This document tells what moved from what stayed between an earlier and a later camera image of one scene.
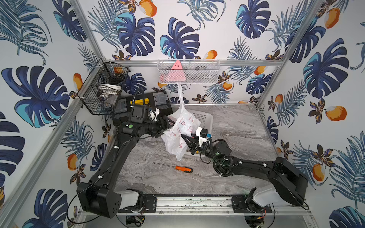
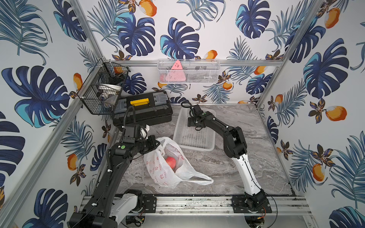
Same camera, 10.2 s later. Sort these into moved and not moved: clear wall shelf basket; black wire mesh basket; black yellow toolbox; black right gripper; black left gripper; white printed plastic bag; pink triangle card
Moved: black left gripper; black right gripper; white printed plastic bag
Not moved: pink triangle card; black wire mesh basket; clear wall shelf basket; black yellow toolbox
